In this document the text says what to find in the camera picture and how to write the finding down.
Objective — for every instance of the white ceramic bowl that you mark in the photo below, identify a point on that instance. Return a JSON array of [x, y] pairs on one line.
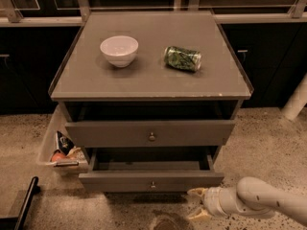
[[120, 51]]

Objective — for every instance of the green soda can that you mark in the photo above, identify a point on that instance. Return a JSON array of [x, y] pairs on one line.
[[182, 59]]

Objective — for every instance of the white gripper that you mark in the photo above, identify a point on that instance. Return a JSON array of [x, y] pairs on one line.
[[211, 201]]

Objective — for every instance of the red apple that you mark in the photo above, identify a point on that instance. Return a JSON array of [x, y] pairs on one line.
[[57, 156]]

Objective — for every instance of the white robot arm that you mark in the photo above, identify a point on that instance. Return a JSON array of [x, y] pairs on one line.
[[265, 165]]

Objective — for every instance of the grey drawer cabinet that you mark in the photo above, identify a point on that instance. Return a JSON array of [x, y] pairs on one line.
[[89, 88]]

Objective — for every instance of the metal railing frame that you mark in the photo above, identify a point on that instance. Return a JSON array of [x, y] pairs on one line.
[[45, 12]]

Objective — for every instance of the dark snack bag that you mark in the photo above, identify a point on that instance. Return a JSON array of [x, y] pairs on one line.
[[64, 144]]

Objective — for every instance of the black bar object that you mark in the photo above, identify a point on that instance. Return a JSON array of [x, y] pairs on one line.
[[17, 223]]

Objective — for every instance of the clear plastic bin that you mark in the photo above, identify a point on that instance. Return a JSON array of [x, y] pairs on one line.
[[74, 162]]

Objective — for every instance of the grey drawer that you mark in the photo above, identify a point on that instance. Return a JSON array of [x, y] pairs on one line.
[[152, 170], [131, 134]]

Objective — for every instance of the grey top drawer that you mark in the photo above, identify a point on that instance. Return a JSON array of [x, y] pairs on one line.
[[131, 134]]

